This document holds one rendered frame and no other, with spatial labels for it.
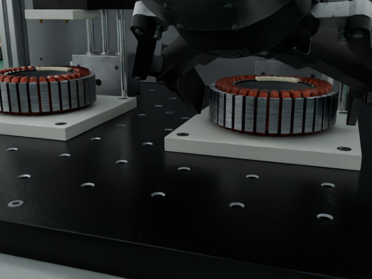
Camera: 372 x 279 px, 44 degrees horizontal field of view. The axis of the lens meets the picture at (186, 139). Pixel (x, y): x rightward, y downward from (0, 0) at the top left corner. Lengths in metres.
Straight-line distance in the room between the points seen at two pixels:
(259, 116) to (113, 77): 0.28
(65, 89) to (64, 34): 0.33
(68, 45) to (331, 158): 0.53
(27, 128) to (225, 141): 0.18
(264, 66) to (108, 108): 0.18
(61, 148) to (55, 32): 0.42
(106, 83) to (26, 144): 0.22
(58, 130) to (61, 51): 0.39
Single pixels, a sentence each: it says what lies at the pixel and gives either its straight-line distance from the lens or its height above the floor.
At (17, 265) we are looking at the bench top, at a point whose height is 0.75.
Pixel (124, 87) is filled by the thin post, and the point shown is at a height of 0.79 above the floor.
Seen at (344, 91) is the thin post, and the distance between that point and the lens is 0.48.
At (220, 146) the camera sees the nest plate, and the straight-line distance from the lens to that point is 0.35.
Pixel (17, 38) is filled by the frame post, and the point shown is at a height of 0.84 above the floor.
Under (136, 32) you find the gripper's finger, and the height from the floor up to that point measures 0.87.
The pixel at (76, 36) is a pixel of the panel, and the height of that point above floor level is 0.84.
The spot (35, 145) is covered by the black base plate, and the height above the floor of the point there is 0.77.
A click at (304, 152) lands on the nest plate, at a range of 0.35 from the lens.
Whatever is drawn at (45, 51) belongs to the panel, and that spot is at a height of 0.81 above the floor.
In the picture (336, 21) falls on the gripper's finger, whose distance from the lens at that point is 0.27.
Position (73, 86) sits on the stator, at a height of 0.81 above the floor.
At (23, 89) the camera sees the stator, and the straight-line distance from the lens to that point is 0.45.
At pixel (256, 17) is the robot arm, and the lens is 0.19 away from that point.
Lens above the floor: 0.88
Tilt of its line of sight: 16 degrees down
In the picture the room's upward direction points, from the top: straight up
